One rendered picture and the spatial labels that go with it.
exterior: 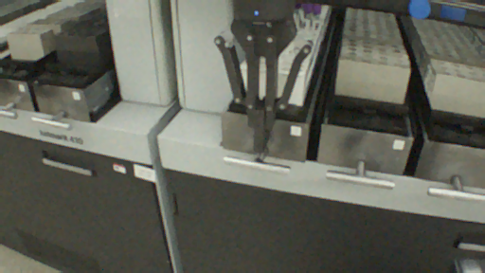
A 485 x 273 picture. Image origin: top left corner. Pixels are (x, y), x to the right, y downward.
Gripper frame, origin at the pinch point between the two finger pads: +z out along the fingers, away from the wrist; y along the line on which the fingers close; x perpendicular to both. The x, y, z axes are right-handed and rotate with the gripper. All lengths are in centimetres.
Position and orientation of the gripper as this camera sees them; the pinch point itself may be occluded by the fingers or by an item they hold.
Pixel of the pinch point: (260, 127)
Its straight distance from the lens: 53.5
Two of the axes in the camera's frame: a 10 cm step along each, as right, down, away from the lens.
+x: -2.8, 5.2, -8.1
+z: 0.0, 8.4, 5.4
